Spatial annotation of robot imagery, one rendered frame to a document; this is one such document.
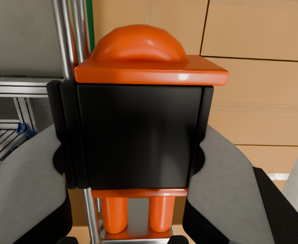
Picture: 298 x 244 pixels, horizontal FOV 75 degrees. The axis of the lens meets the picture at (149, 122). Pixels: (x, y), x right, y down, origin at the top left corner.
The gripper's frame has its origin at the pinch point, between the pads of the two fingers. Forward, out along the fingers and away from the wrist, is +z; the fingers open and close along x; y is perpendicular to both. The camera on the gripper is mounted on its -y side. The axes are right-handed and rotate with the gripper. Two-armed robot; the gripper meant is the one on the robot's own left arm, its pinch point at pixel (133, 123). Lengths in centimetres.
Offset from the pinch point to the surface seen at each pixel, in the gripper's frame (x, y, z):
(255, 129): 55, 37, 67
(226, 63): 34, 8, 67
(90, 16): -29, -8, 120
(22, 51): -73, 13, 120
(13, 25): -75, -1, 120
